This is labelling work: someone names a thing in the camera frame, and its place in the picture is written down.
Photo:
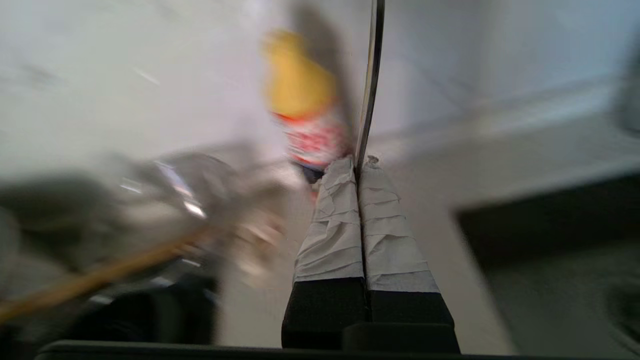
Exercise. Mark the stainless steel sink basin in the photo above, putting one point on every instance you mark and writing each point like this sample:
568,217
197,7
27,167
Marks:
550,250

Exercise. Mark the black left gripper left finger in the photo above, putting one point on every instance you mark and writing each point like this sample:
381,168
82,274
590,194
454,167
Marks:
330,240

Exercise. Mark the metal spoon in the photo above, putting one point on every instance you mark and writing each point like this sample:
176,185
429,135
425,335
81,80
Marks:
371,75

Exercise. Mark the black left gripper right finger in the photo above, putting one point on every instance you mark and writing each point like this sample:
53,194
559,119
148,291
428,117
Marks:
390,250

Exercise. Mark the clear glass bowl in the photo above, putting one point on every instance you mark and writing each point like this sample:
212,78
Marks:
200,200

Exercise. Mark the brown wooden stick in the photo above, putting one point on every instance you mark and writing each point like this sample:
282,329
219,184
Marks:
100,275

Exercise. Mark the yellow capped dish soap bottle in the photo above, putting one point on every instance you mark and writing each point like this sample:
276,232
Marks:
300,85

